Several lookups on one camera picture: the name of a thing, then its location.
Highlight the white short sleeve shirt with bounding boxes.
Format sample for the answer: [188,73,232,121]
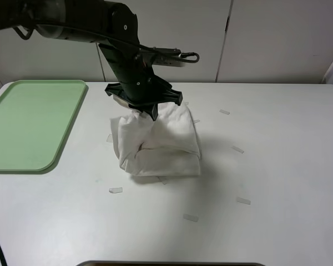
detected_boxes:
[110,103,201,177]

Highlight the clear tape marker near left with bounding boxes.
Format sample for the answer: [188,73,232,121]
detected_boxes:
[109,187,123,194]

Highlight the clear tape marker right middle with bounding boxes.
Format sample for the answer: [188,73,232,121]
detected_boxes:
[231,146,244,154]

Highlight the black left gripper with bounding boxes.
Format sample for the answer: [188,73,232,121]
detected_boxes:
[105,69,182,121]

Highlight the clear tape marker right lower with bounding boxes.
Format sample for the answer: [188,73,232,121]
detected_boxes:
[236,197,251,205]

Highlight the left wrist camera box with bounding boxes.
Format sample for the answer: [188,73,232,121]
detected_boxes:
[141,47,200,68]

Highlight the clear tape marker far right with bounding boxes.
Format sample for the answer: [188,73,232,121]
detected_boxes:
[219,109,230,115]

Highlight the clear tape marker bottom centre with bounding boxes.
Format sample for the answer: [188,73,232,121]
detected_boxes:
[183,213,199,222]

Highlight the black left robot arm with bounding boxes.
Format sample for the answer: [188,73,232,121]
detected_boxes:
[0,1,183,120]

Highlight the green plastic tray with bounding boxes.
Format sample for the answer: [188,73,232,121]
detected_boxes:
[0,80,87,173]

